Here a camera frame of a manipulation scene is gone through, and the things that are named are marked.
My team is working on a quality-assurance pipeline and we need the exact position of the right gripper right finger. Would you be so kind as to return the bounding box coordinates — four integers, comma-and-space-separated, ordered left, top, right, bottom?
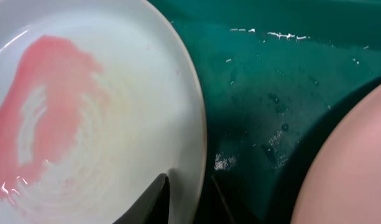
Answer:
211, 176, 259, 224

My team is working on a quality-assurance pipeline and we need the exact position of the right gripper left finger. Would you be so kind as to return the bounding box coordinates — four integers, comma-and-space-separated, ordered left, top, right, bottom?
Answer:
113, 173, 170, 224

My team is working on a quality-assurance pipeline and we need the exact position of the light blue plate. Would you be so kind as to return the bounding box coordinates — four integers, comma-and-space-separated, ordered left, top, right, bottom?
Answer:
0, 0, 207, 223

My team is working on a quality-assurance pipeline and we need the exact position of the teal serving tray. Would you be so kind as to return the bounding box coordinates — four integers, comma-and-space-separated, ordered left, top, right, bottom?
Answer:
148, 1, 381, 223

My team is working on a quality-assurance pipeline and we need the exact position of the white plate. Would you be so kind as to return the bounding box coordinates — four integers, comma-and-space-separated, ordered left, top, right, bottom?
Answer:
291, 84, 381, 224

